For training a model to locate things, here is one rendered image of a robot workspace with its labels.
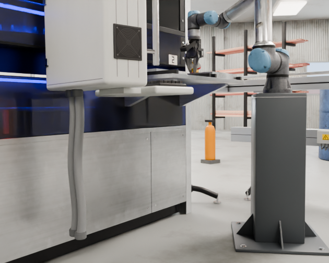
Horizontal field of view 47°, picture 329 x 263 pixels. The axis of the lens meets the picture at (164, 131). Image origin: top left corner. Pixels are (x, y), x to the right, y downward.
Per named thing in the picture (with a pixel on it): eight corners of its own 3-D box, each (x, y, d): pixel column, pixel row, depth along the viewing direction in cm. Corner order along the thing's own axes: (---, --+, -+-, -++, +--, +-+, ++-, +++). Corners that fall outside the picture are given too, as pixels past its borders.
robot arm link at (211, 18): (222, 11, 219) (207, 15, 227) (210, 8, 211) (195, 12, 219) (222, 25, 219) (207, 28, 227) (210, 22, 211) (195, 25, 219)
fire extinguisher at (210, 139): (200, 161, 499) (200, 119, 496) (220, 161, 496) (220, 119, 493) (200, 164, 476) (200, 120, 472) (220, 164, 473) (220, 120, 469)
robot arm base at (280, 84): (289, 94, 210) (289, 75, 209) (294, 93, 195) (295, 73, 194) (261, 94, 212) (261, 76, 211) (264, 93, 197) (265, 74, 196)
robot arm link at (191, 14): (195, 9, 219) (184, 11, 225) (195, 28, 219) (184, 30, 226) (203, 11, 224) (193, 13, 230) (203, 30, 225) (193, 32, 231)
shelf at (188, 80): (102, 82, 204) (102, 79, 204) (179, 86, 258) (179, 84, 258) (172, 77, 174) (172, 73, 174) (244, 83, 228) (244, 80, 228)
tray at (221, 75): (164, 81, 227) (164, 75, 227) (189, 82, 247) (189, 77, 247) (212, 78, 206) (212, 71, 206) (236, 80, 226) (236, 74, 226)
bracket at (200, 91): (179, 106, 245) (179, 85, 245) (181, 106, 248) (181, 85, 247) (225, 105, 224) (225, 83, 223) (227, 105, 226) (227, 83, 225)
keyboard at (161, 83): (104, 90, 174) (104, 84, 174) (129, 90, 183) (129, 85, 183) (159, 85, 144) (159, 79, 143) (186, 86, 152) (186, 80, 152)
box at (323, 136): (316, 143, 270) (316, 130, 270) (318, 142, 274) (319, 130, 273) (334, 144, 263) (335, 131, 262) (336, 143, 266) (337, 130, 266)
